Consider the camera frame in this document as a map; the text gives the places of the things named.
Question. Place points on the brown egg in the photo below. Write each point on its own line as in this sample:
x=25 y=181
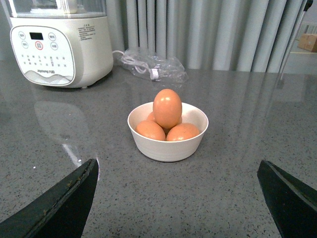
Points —
x=151 y=117
x=167 y=108
x=182 y=132
x=151 y=130

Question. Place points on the white ceramic bowl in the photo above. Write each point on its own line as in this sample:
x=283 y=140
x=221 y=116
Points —
x=165 y=151

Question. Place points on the cardboard box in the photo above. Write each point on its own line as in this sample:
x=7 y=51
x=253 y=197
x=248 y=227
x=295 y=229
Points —
x=308 y=42

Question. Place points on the white soy milk maker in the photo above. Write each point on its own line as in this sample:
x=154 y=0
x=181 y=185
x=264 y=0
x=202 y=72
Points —
x=60 y=43

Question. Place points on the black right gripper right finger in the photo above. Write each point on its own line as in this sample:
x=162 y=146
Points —
x=292 y=203

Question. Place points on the clear plastic bag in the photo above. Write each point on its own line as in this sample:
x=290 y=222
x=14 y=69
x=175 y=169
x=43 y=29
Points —
x=146 y=64

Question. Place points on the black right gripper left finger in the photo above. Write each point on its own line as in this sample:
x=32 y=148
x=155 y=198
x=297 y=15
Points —
x=60 y=212

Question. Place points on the grey curtain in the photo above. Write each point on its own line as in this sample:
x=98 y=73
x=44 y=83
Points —
x=238 y=35

